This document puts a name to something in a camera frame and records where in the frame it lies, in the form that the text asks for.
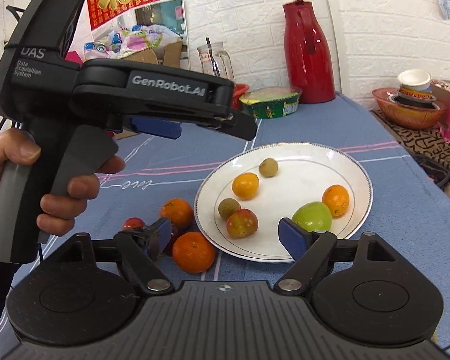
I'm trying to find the green instant noodle bowl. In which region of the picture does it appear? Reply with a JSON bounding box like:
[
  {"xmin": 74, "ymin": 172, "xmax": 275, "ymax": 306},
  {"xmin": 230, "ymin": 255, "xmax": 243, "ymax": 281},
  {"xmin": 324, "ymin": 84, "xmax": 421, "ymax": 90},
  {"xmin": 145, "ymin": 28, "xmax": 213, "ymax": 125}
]
[{"xmin": 240, "ymin": 86, "xmax": 302, "ymax": 119}]

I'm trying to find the red thermos jug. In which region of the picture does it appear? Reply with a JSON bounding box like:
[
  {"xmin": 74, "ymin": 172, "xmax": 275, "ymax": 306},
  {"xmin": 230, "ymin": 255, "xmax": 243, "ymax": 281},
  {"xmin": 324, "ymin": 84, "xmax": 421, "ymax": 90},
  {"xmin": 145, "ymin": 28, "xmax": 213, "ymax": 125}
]
[{"xmin": 283, "ymin": 0, "xmax": 336, "ymax": 103}]

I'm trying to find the white cup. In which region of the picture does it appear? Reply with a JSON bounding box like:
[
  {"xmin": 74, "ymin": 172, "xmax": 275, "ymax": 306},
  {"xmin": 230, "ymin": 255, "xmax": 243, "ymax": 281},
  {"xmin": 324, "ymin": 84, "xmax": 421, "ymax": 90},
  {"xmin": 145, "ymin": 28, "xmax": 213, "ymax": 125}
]
[{"xmin": 397, "ymin": 68, "xmax": 432, "ymax": 92}]

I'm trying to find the small green apple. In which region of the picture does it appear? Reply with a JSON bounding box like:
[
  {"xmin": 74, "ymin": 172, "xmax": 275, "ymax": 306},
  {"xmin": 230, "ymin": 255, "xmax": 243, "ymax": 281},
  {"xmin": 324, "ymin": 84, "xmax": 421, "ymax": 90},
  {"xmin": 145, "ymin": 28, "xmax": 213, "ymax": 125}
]
[{"xmin": 292, "ymin": 202, "xmax": 332, "ymax": 233}]

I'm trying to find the orange brown bowl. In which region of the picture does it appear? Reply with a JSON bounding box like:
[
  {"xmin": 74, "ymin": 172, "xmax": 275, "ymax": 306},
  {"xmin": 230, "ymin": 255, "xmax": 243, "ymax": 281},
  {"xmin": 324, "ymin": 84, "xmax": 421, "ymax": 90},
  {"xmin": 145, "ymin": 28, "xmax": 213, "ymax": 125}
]
[{"xmin": 371, "ymin": 87, "xmax": 448, "ymax": 130}]

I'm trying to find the person's left hand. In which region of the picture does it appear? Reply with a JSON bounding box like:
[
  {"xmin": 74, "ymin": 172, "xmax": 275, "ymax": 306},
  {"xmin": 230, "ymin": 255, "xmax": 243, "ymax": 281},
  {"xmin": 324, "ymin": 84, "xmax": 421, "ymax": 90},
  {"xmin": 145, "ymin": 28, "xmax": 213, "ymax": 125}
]
[{"xmin": 0, "ymin": 127, "xmax": 127, "ymax": 238}]

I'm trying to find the yellow kumquat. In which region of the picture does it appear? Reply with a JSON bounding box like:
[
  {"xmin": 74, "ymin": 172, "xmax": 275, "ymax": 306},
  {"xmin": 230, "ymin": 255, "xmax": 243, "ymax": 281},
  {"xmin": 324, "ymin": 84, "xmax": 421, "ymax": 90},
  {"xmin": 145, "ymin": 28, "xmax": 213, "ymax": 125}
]
[
  {"xmin": 232, "ymin": 172, "xmax": 259, "ymax": 200},
  {"xmin": 322, "ymin": 184, "xmax": 350, "ymax": 218}
]

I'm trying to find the pink shopping bag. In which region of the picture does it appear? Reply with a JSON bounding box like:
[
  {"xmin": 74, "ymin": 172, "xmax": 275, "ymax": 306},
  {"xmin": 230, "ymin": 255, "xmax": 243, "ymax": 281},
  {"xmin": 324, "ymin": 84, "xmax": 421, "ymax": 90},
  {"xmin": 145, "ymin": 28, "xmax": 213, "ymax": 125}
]
[{"xmin": 65, "ymin": 50, "xmax": 83, "ymax": 65}]

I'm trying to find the blue striped tablecloth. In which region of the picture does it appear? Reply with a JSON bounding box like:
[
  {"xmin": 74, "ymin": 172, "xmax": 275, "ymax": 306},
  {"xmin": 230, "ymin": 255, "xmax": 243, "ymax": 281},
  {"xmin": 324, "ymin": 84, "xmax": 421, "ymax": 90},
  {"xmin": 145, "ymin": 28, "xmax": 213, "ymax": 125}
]
[{"xmin": 77, "ymin": 97, "xmax": 450, "ymax": 354}]

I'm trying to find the brown cardboard box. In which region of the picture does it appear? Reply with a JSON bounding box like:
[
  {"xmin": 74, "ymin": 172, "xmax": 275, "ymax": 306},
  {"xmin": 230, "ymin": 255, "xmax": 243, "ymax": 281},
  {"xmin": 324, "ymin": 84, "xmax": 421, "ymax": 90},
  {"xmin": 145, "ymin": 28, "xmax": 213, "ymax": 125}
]
[{"xmin": 115, "ymin": 36, "xmax": 187, "ymax": 139}]

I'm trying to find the orange tangerine with stem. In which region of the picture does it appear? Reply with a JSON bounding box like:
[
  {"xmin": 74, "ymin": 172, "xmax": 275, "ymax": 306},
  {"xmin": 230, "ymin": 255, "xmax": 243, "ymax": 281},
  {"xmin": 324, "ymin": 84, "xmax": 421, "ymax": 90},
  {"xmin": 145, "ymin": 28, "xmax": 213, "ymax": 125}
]
[{"xmin": 159, "ymin": 198, "xmax": 194, "ymax": 231}]

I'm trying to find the dark red plum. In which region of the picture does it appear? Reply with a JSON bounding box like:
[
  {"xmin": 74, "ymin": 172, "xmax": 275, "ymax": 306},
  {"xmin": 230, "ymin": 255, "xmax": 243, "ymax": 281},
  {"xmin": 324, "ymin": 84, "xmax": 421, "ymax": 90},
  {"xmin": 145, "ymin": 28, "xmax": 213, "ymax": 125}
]
[{"xmin": 163, "ymin": 225, "xmax": 180, "ymax": 257}]

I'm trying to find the black stirring stick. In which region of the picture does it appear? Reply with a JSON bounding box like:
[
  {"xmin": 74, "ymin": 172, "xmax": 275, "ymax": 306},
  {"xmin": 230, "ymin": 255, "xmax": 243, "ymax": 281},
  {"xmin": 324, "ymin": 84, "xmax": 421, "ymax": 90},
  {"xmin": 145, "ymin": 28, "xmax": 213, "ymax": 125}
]
[{"xmin": 205, "ymin": 37, "xmax": 220, "ymax": 77}]

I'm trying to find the brown longan fruit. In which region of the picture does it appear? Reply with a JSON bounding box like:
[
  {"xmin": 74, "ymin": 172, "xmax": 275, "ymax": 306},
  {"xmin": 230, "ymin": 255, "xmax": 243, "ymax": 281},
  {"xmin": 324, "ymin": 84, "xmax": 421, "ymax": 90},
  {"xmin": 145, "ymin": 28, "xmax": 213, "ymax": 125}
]
[
  {"xmin": 218, "ymin": 197, "xmax": 241, "ymax": 220},
  {"xmin": 258, "ymin": 158, "xmax": 279, "ymax": 178}
]

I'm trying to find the glass pitcher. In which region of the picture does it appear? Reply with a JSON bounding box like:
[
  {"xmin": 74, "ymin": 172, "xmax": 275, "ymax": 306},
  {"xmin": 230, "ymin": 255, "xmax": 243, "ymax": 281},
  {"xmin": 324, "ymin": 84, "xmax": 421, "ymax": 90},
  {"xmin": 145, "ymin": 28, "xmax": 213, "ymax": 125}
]
[{"xmin": 196, "ymin": 41, "xmax": 235, "ymax": 81}]

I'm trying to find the white oval plate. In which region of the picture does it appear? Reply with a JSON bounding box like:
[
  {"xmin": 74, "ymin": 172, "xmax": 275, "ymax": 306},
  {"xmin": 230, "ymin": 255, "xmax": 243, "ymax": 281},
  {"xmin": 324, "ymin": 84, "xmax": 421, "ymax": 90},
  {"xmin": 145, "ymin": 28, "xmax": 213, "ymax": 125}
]
[{"xmin": 194, "ymin": 142, "xmax": 373, "ymax": 263}]

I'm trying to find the red plastic basket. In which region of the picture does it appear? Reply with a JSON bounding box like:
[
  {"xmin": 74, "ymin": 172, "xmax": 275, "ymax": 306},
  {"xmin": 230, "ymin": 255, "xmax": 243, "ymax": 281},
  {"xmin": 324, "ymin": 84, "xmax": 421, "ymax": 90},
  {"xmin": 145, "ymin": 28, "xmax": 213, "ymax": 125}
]
[{"xmin": 232, "ymin": 84, "xmax": 249, "ymax": 111}]

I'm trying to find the yellow kumquat right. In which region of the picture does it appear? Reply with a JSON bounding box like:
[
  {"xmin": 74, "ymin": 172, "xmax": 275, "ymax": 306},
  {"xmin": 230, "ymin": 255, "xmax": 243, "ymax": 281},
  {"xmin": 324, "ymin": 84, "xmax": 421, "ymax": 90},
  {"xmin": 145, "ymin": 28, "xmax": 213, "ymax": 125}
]
[{"xmin": 322, "ymin": 184, "xmax": 350, "ymax": 218}]

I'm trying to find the brown patterned cloth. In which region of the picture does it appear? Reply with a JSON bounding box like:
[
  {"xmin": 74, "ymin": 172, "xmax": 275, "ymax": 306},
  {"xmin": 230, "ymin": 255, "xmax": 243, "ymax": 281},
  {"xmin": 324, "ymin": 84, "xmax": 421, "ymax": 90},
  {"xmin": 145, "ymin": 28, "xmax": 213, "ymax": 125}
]
[{"xmin": 372, "ymin": 111, "xmax": 450, "ymax": 189}]

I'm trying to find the yellow kumquat left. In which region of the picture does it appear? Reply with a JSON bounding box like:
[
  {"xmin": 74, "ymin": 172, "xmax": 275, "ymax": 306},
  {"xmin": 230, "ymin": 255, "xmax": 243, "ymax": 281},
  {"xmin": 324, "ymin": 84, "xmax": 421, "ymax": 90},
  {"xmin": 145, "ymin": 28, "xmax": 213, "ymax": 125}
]
[{"xmin": 232, "ymin": 172, "xmax": 259, "ymax": 200}]

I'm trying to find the red yellow small apple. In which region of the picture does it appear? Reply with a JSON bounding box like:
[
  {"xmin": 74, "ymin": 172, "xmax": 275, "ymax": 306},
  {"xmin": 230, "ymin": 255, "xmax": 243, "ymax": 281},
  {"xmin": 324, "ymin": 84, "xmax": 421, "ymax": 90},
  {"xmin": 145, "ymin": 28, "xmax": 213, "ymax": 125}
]
[{"xmin": 226, "ymin": 209, "xmax": 258, "ymax": 239}]

